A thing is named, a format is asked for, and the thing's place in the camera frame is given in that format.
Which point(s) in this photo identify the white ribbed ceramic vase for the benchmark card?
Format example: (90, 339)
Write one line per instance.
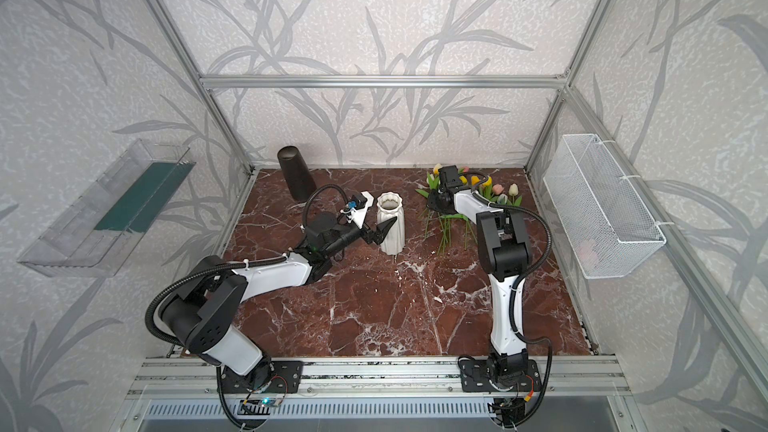
(390, 211)

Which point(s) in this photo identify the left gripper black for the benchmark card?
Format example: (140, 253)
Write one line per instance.
(369, 234)

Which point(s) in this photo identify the tall cream tulip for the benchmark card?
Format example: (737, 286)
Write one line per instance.
(433, 184)

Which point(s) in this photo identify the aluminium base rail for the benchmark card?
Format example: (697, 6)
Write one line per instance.
(362, 377)

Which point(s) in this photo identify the clear plastic wall shelf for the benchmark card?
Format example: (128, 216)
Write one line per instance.
(96, 234)

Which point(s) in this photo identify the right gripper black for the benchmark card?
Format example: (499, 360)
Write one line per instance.
(443, 197)

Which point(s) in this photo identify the white tulip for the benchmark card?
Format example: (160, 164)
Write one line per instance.
(514, 195)

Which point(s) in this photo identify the white wire mesh basket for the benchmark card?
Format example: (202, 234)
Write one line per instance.
(608, 226)

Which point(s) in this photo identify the black cone vase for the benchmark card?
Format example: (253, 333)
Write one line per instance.
(298, 178)

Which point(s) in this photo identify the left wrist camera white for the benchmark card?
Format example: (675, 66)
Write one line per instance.
(357, 207)

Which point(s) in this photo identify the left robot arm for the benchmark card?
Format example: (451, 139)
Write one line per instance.
(197, 311)

